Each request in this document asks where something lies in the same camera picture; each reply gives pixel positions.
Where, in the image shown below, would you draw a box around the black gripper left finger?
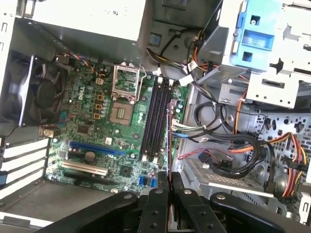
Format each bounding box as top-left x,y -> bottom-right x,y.
40,171 -> 170,233

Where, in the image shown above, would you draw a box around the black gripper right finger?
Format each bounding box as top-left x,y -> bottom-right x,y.
173,172 -> 304,233

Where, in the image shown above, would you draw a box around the green RAM stick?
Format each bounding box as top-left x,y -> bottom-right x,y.
167,108 -> 176,233

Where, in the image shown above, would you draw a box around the black RAM slot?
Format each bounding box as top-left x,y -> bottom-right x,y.
150,79 -> 170,163
145,78 -> 165,160
155,79 -> 174,164
140,77 -> 161,158

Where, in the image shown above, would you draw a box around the silver disk bay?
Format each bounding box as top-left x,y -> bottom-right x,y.
180,157 -> 303,220

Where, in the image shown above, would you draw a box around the white expansion slot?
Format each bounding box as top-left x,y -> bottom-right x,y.
61,160 -> 109,176

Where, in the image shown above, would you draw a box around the blue expansion slot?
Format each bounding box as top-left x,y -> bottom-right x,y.
69,141 -> 127,156

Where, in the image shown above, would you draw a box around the green motherboard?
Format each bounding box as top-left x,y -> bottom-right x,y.
45,62 -> 192,195

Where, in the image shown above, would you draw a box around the black PC case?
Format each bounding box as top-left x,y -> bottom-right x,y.
0,0 -> 311,233

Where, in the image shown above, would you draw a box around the CPU socket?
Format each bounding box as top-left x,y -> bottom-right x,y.
108,100 -> 134,127

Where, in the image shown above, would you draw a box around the metal locking lever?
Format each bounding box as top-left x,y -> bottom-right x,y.
137,65 -> 147,101

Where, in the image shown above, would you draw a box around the metal socket cover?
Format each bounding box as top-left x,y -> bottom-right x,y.
111,62 -> 142,102

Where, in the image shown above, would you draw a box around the silver drive cage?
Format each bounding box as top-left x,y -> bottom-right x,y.
198,0 -> 311,110

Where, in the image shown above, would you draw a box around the black case fan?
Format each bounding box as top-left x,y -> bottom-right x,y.
0,50 -> 72,128

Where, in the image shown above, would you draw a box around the blue plastic drive latch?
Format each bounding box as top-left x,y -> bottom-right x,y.
232,0 -> 283,70

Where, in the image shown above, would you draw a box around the grey power supply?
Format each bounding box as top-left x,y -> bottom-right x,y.
14,0 -> 149,64

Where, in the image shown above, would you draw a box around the black sleeved cable loop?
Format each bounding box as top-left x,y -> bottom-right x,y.
188,100 -> 277,177

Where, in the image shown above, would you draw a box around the orange data wire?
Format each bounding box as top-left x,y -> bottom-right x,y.
232,88 -> 249,134

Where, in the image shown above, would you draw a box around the orange yellow power wires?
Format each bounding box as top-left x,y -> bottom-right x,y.
261,131 -> 308,199

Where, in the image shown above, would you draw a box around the labelled power cable bundle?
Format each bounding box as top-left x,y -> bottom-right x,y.
145,36 -> 221,84

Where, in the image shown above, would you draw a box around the twisted multicolour fan wire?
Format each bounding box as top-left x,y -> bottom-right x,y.
57,51 -> 97,73

